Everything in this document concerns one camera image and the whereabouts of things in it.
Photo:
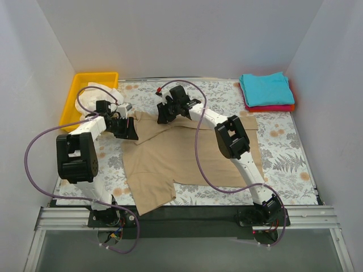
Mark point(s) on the floral patterned table mat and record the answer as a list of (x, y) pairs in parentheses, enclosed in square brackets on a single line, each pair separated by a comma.
[(283, 160)]

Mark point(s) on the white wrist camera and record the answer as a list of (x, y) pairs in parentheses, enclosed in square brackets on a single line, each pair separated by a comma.
[(165, 95), (123, 110)]

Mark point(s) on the folded magenta t shirt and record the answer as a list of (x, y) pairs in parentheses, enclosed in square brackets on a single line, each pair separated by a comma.
[(268, 108)]

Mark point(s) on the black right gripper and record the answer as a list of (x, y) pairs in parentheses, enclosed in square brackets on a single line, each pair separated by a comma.
[(165, 110)]

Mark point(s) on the folded turquoise t shirt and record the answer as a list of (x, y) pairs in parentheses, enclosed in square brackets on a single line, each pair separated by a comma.
[(265, 90)]

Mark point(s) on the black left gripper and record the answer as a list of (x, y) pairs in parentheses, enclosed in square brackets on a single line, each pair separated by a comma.
[(125, 129)]

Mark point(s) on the yellow plastic bin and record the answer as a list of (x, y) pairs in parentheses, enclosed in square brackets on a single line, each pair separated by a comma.
[(72, 112)]

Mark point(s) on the white crumpled t shirt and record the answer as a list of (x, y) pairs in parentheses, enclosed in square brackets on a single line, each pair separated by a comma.
[(89, 96)]

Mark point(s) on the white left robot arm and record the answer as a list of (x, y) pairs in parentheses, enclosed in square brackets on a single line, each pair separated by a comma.
[(77, 160)]

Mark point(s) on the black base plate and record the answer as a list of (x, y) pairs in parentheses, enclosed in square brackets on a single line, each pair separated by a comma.
[(185, 222)]

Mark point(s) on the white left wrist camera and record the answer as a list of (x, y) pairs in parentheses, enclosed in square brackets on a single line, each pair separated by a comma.
[(123, 110)]

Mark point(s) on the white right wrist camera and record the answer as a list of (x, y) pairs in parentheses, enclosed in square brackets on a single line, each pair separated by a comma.
[(165, 95)]

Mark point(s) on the aluminium frame rail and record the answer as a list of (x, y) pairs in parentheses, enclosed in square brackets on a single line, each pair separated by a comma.
[(75, 218)]

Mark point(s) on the beige t shirt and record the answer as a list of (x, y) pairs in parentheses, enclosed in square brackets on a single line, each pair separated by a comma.
[(174, 153)]

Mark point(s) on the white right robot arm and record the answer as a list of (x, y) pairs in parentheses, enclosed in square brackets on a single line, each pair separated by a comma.
[(233, 144)]

